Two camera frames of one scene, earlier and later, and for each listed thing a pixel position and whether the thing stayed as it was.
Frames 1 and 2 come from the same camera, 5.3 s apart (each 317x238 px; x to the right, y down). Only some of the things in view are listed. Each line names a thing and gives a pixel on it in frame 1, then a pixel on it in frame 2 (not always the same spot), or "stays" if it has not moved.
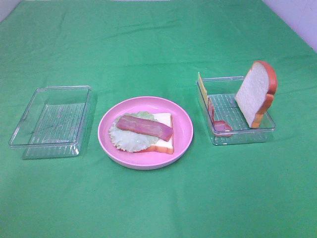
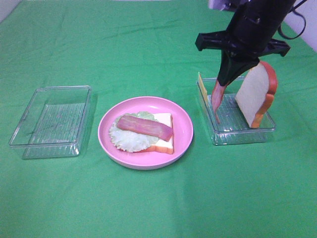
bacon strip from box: x=221 y=128 → x=217 y=92
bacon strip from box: x=145 y=127 stays
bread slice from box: x=163 y=146 stays
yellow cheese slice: x=203 y=88 stays
